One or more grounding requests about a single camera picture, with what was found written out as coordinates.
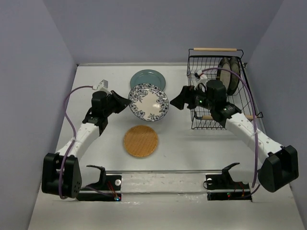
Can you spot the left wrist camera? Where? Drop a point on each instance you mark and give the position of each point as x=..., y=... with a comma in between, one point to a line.
x=101, y=86

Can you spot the teal plate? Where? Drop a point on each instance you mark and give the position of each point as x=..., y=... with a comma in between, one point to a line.
x=148, y=76

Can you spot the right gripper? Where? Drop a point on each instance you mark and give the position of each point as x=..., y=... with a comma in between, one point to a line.
x=186, y=96

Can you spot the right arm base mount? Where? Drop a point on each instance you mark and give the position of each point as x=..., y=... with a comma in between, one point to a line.
x=221, y=187

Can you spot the large black striped plate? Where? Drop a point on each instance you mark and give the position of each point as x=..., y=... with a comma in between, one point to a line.
x=234, y=80

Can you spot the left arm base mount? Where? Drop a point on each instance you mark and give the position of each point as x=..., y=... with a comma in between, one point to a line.
x=106, y=189

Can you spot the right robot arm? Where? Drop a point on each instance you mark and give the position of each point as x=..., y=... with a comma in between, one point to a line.
x=279, y=164

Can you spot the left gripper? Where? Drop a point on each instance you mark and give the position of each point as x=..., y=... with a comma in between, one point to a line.
x=122, y=102

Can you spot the small black striped plate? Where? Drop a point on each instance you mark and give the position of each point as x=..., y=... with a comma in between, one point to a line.
x=223, y=75

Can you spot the blue floral plate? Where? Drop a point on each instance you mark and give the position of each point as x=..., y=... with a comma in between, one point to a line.
x=148, y=102

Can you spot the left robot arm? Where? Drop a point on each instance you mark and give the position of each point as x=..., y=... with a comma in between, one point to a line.
x=62, y=174

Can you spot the black wire dish rack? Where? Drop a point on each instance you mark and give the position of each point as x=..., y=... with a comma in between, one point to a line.
x=201, y=117

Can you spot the woven bamboo plate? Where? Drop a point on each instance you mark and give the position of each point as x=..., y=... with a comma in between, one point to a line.
x=140, y=141

